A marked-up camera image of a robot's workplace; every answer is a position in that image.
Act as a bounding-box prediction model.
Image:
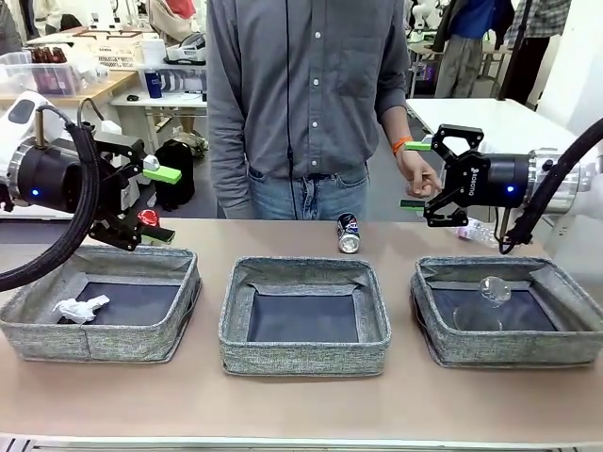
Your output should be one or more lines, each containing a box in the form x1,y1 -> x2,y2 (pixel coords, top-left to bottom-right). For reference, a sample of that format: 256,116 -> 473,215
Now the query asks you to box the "person in grey shirt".
205,0 -> 412,221

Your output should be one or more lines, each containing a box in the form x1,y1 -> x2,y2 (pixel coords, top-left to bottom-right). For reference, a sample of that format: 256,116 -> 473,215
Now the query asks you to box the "white slatted crate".
74,38 -> 145,72

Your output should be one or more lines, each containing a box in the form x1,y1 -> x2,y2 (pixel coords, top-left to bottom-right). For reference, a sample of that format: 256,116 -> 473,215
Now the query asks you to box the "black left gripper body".
18,139 -> 143,228

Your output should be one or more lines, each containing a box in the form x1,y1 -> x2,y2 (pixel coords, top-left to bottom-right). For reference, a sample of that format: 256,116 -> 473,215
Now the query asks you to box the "person in beige clothes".
149,0 -> 198,34

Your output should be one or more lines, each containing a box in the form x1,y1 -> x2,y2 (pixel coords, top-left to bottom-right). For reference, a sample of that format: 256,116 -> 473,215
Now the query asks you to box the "clear bottle with blue cap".
449,218 -> 501,249

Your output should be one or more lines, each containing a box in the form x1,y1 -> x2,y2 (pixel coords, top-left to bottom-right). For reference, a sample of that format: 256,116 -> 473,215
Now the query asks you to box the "grey fabric basket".
218,255 -> 393,378
409,255 -> 603,370
0,244 -> 204,364

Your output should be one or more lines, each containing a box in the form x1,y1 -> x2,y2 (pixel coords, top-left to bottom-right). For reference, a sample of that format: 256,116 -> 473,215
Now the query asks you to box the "person in blue top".
432,0 -> 515,100

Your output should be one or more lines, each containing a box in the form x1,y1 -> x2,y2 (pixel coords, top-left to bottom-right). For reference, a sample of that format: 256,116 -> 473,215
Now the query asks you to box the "white tissue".
51,294 -> 111,326

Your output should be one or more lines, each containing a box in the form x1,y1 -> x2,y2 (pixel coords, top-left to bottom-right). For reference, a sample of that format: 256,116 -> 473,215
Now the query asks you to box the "white and black sneaker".
163,31 -> 208,66

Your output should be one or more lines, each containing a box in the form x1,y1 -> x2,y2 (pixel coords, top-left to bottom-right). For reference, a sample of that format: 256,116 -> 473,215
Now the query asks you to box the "clear plastic storage box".
0,50 -> 90,98

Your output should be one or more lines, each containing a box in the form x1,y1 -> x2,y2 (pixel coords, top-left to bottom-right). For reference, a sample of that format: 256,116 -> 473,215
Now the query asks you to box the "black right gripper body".
444,149 -> 531,209

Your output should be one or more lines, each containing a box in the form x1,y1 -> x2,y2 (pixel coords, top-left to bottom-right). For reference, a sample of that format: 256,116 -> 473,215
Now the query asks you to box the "person in plaid shirt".
497,0 -> 574,107

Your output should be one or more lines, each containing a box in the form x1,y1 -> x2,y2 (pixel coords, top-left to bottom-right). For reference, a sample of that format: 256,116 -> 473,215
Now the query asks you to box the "crushed blue soda can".
335,212 -> 363,255

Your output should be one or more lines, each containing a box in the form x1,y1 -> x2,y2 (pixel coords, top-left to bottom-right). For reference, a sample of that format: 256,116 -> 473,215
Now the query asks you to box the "brown wooden frame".
73,28 -> 145,42

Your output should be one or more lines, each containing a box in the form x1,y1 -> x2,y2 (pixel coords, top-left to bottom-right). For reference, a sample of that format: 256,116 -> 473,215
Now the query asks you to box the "person's left hand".
397,150 -> 445,199

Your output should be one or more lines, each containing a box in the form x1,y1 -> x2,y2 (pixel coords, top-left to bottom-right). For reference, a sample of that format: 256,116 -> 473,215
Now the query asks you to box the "white desk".
109,88 -> 210,152

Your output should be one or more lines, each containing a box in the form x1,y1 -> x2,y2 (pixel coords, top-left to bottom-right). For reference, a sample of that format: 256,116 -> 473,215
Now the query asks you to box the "wooden top table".
0,70 -> 156,152

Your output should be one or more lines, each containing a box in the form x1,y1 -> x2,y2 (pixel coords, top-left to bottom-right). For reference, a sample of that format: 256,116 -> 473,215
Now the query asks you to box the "white plastic jug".
140,38 -> 168,67

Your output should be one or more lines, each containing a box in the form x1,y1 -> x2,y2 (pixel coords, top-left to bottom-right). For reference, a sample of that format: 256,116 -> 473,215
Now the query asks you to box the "person's left forearm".
382,110 -> 412,142

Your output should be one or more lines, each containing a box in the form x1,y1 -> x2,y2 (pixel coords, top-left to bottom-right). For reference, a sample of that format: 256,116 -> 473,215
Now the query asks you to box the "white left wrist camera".
120,181 -> 143,214

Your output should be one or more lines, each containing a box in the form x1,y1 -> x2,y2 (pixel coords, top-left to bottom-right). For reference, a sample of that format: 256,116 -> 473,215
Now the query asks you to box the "clear plastic cup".
451,276 -> 513,333

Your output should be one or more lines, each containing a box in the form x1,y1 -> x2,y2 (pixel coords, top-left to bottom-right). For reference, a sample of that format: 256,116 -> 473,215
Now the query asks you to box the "thin black hanging cable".
282,0 -> 299,220

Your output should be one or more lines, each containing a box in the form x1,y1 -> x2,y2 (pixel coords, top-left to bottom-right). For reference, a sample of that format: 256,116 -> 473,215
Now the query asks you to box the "black backpack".
153,138 -> 197,212

